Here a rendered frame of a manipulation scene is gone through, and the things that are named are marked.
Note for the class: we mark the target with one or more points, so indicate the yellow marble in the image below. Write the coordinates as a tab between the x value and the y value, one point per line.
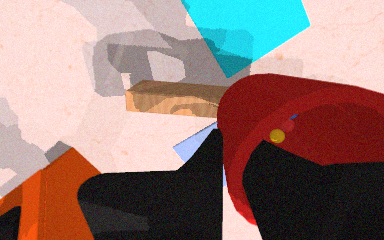
277	136

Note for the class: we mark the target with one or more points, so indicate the red cup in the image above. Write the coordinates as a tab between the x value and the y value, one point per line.
336	124

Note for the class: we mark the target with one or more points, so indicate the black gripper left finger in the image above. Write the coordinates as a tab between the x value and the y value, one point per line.
190	198

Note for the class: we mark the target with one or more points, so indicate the wooden bar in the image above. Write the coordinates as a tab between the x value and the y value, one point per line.
174	98

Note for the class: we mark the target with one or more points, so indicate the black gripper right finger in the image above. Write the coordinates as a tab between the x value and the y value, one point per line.
292	198

